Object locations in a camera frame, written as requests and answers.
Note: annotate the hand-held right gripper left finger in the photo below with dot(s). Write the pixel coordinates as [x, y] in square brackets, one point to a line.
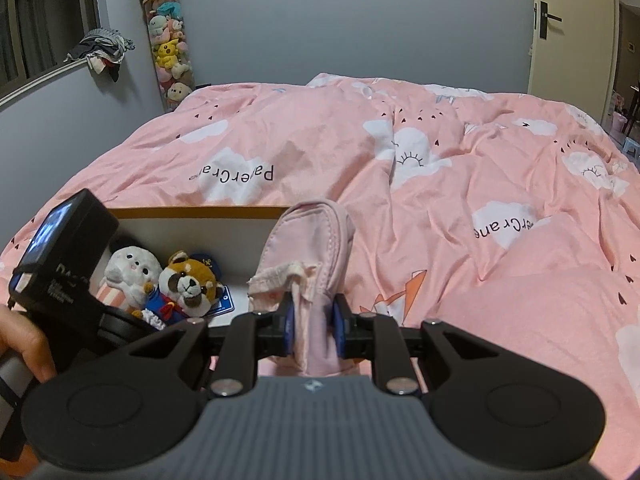
[289, 327]

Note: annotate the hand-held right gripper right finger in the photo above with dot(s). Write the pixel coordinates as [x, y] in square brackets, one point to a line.
[339, 327]

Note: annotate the white seal plush toy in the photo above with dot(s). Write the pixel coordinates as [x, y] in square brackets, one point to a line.
[132, 265]

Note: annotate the pink fabric pouch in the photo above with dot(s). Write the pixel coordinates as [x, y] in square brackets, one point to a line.
[310, 240]

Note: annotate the red panda sailor plush toy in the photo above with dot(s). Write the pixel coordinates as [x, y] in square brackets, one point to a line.
[192, 285]

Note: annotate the orange cardboard box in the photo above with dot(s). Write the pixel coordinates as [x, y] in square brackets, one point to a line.
[200, 230]

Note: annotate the person's left hand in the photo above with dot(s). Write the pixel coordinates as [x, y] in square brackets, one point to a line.
[27, 342]

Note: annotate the pink printed duvet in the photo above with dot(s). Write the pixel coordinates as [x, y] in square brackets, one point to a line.
[450, 160]

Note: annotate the pile of clothes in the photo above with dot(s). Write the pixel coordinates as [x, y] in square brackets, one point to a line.
[100, 45]

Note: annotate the clear tube of plush toys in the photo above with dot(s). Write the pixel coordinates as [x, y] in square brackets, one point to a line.
[170, 55]

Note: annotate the dark window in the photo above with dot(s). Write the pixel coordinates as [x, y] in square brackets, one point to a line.
[40, 20]

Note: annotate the blue stool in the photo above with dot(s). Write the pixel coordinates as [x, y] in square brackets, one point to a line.
[632, 151]

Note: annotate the pink bin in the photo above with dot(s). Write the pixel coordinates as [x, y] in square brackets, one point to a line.
[619, 122]

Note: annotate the cream door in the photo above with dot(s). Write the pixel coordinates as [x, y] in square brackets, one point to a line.
[575, 35]

